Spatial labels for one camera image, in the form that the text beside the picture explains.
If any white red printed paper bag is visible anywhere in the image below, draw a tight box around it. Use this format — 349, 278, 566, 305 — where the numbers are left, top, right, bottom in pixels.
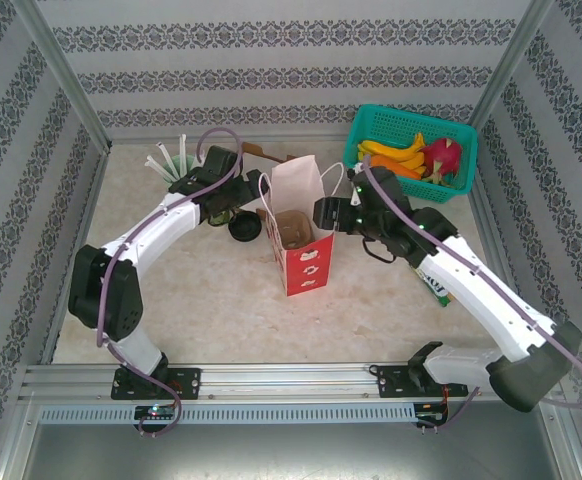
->
256, 154, 346, 298

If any stack of black cup lids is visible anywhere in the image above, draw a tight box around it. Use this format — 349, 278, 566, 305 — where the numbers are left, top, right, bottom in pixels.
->
227, 209, 263, 245

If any mint green straw holder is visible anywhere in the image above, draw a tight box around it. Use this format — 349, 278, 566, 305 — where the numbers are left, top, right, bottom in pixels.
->
163, 149, 198, 184

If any brown cardboard box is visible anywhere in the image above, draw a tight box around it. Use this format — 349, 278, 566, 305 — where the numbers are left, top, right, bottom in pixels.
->
240, 142, 292, 166

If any orange carrot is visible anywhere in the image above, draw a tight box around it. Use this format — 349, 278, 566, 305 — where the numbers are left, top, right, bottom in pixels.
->
368, 154, 422, 181

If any yellow banana bunch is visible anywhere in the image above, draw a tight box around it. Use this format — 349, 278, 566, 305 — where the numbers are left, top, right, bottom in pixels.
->
356, 132, 427, 171

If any pink dragon fruit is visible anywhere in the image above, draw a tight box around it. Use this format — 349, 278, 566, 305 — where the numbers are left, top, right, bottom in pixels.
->
418, 138, 465, 187

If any green snack packet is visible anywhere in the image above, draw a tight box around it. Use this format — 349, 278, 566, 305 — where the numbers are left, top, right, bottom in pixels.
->
410, 264, 458, 307

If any teal plastic basket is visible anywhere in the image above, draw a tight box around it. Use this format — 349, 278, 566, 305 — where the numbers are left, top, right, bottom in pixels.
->
343, 103, 479, 205

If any right gripper thin black cable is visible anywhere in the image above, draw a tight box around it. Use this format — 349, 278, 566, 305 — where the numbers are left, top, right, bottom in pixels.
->
361, 238, 397, 264

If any long aluminium base rail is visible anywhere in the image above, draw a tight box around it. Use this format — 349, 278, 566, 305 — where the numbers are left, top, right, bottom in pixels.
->
19, 363, 560, 402

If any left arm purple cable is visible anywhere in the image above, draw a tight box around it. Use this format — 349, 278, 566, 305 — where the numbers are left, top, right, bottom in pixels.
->
95, 127, 246, 440

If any aluminium frame post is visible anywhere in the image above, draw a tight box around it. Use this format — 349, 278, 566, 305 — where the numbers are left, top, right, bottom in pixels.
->
470, 0, 555, 131
13, 0, 113, 151

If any slotted grey cable duct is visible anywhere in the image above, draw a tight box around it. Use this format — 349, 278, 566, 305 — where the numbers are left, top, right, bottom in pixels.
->
38, 402, 418, 426

